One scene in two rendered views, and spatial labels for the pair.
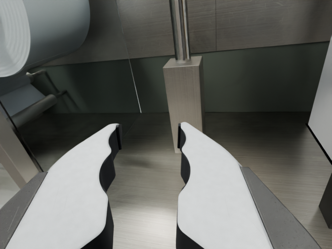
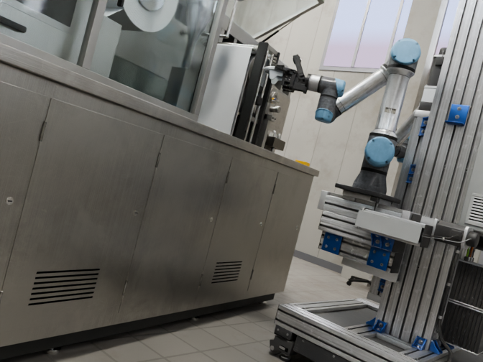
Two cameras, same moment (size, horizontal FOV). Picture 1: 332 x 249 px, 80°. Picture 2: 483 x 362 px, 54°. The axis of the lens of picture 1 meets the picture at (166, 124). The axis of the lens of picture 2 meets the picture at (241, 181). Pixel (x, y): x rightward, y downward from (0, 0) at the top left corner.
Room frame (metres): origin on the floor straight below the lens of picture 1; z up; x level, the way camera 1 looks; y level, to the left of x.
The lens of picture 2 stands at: (-0.35, 2.11, 0.73)
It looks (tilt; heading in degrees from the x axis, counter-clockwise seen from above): 0 degrees down; 282
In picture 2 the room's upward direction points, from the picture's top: 15 degrees clockwise
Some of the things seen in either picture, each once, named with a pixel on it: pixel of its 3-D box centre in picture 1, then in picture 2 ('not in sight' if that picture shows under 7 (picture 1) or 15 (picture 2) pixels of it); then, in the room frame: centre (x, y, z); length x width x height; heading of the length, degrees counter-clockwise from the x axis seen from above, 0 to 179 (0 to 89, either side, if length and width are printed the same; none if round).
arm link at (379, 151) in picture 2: not in sight; (392, 104); (-0.46, 0.04, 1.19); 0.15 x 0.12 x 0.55; 88
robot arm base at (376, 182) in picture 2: not in sight; (371, 180); (-0.46, -0.10, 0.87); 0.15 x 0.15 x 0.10
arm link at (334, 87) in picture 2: not in sight; (331, 87); (-0.20, 0.03, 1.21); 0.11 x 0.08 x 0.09; 178
